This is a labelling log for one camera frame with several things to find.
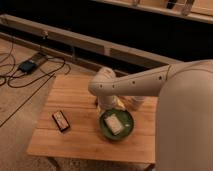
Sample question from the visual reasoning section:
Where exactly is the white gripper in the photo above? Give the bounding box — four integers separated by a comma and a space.
97, 96, 126, 115

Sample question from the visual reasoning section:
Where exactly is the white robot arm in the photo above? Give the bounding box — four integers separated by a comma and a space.
88, 59, 213, 171

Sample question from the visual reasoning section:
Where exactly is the green bowl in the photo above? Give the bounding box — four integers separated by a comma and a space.
99, 109, 134, 141

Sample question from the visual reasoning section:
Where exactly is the white sponge block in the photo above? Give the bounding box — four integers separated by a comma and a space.
104, 114, 124, 135

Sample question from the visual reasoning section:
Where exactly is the wooden table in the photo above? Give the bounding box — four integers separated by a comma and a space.
27, 75, 157, 168

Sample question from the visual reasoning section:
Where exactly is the small black box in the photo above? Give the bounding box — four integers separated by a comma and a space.
52, 111, 70, 132

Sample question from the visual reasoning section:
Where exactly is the long wooden beam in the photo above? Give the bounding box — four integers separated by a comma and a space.
0, 14, 180, 68

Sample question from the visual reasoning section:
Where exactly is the black power adapter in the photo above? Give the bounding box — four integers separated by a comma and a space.
18, 60, 36, 74

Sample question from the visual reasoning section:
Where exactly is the black floor cable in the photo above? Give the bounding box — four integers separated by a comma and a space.
0, 36, 72, 129

